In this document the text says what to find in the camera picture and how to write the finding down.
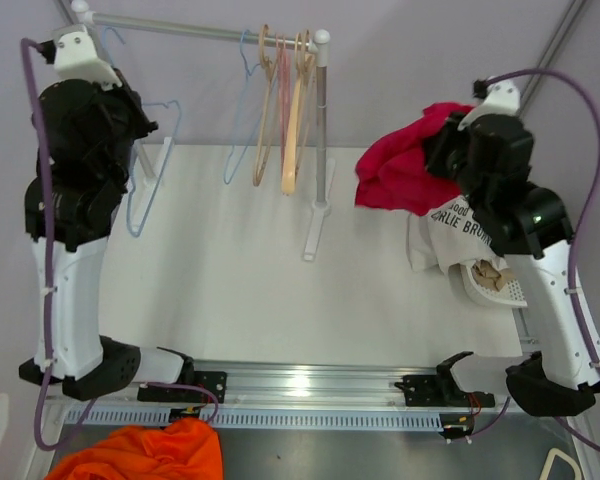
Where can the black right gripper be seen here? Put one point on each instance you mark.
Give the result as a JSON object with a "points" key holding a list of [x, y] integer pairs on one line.
{"points": [[436, 146]]}

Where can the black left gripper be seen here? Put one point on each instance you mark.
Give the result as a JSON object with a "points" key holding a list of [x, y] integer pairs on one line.
{"points": [[129, 100]]}

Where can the red t shirt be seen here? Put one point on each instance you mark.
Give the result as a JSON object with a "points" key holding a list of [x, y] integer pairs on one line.
{"points": [[391, 173]]}

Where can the green white raglan shirt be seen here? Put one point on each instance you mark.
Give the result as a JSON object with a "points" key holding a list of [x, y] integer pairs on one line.
{"points": [[448, 236]]}

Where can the blue wire hanger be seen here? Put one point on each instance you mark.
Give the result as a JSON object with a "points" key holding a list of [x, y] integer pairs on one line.
{"points": [[231, 167], [144, 186]]}

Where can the beige t shirt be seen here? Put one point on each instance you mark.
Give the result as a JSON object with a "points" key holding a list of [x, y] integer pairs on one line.
{"points": [[493, 274]]}

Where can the beige wooden hanger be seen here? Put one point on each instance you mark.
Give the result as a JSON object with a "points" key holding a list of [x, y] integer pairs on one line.
{"points": [[266, 128]]}

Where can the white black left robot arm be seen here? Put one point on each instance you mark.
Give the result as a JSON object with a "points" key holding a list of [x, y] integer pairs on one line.
{"points": [[81, 178]]}

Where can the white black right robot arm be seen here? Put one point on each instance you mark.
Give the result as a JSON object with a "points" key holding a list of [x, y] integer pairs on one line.
{"points": [[488, 158]]}

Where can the beige empty hanger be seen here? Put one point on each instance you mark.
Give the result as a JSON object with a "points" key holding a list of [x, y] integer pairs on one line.
{"points": [[298, 120]]}

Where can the pink plastic hanger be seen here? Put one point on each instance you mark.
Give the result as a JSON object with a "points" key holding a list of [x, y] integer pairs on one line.
{"points": [[283, 79]]}

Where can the white clothes rack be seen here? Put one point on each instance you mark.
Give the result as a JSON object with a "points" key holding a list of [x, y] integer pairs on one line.
{"points": [[320, 47]]}

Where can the white perforated laundry basket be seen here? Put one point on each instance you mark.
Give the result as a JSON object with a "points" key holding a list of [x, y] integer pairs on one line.
{"points": [[509, 296]]}

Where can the orange cloth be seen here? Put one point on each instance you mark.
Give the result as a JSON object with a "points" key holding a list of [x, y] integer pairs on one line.
{"points": [[186, 449]]}

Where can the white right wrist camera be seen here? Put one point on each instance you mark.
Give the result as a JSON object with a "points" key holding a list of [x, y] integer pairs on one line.
{"points": [[495, 97]]}

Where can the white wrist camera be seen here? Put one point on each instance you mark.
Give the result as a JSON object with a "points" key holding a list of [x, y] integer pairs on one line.
{"points": [[73, 54], [495, 97]]}

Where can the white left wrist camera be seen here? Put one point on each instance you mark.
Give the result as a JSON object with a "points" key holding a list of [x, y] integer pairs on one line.
{"points": [[73, 54]]}

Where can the aluminium corner frame post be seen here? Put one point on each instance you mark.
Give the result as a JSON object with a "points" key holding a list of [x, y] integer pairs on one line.
{"points": [[565, 27]]}

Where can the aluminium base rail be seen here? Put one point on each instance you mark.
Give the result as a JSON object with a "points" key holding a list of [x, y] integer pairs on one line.
{"points": [[279, 396]]}

